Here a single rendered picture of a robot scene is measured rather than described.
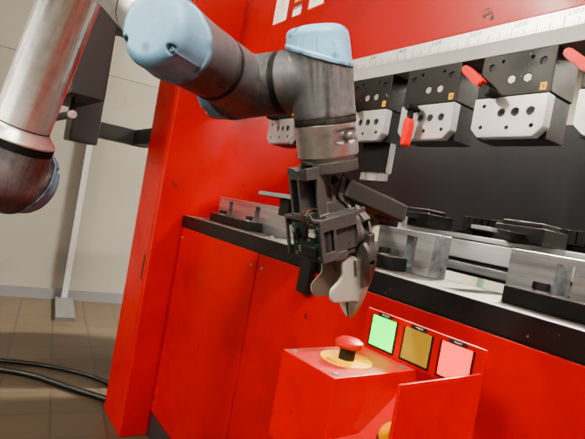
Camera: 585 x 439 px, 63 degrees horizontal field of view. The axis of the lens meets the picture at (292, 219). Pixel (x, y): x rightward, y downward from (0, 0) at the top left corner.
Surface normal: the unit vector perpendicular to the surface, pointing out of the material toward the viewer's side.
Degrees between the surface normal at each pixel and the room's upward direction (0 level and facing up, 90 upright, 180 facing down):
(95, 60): 90
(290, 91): 124
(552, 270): 90
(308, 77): 107
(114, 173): 90
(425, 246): 90
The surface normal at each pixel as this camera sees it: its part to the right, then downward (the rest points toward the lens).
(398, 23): -0.81, -0.13
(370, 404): 0.60, 0.12
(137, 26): -0.40, -0.05
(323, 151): -0.17, 0.25
